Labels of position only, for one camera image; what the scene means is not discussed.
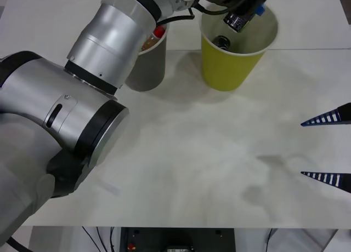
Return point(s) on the grey plastic bin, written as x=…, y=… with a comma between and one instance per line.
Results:
x=149, y=71

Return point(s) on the black robot base box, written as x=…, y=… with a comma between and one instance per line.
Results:
x=175, y=239

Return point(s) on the silver and black left arm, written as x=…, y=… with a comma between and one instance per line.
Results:
x=109, y=46

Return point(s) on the yellow-green plastic bin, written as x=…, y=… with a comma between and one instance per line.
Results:
x=227, y=71

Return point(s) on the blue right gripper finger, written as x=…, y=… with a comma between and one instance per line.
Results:
x=338, y=179
x=340, y=115

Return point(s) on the clear bottle with red cap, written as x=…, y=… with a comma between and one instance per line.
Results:
x=158, y=31

